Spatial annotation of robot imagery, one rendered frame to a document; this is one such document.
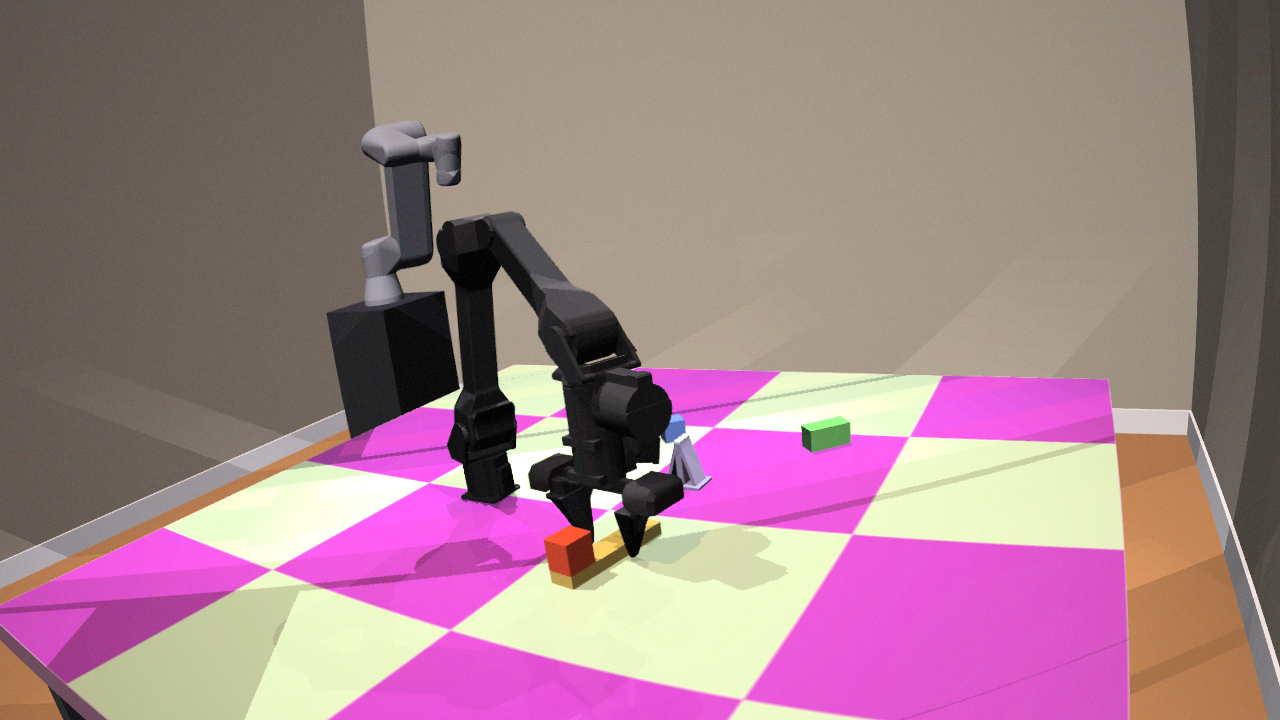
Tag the yellow bar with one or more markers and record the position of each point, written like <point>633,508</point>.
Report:
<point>573,560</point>

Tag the green rectangular block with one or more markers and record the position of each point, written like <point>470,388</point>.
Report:
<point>825,434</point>

